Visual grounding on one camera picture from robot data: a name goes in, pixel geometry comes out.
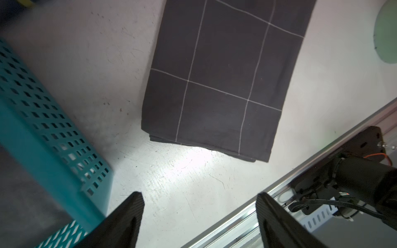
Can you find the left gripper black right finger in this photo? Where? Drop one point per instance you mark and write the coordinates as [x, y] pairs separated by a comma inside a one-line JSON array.
[[279, 229]]

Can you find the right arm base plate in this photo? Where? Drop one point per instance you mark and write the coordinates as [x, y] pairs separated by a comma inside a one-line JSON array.
[[317, 184]]

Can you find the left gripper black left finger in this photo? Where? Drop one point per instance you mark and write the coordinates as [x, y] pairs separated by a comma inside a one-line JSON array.
[[121, 228]]

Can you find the dark grey checked cloth front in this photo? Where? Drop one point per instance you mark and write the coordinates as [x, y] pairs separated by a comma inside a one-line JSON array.
[[220, 74]]

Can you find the grey pillowcase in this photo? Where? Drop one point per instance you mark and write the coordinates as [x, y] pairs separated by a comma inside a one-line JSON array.
[[29, 215]]

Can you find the green pencil cup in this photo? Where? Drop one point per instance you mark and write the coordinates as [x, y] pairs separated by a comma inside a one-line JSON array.
[[385, 32]]

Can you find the teal plastic basket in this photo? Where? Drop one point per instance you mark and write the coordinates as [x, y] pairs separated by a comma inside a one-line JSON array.
[[39, 135]]

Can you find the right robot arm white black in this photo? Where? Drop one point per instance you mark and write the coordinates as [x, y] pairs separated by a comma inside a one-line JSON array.
[[372, 182]]

